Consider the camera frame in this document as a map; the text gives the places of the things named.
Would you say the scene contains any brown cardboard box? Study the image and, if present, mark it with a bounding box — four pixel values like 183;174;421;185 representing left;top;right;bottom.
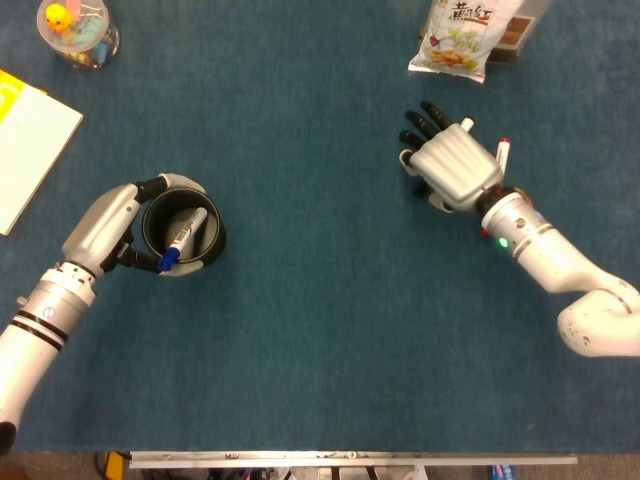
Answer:
487;0;551;66

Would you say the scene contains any black mesh pen holder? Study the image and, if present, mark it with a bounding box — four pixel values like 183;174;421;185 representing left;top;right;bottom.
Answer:
141;185;227;269

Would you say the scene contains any blue-capped white marker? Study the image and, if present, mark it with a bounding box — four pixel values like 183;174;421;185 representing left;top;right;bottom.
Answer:
158;207;209;272

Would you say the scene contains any white peanut snack bag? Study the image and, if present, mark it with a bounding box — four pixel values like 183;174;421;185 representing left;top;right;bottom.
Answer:
407;0;526;85

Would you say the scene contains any metal table edge rail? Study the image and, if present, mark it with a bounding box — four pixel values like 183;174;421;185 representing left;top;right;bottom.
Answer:
128;449;579;469

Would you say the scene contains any blue felt table mat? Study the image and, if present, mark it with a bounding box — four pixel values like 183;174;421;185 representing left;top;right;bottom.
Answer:
0;0;640;454

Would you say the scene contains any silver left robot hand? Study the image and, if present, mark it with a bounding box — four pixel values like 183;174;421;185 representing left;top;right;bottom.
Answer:
60;172;206;279

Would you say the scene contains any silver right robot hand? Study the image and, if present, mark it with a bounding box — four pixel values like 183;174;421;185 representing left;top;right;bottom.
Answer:
398;99;505;214

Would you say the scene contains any clear jar of clips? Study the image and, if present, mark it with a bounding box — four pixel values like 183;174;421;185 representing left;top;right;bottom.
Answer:
36;0;121;70

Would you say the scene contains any white notebook yellow-green cover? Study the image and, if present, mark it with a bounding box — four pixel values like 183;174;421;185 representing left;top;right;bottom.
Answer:
0;69;85;236

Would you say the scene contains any yellow duck toy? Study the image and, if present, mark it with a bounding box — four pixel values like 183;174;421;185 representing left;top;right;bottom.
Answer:
44;3;76;34

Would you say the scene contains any red-capped white marker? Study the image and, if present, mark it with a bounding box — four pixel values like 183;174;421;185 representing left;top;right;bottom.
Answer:
479;136;513;237

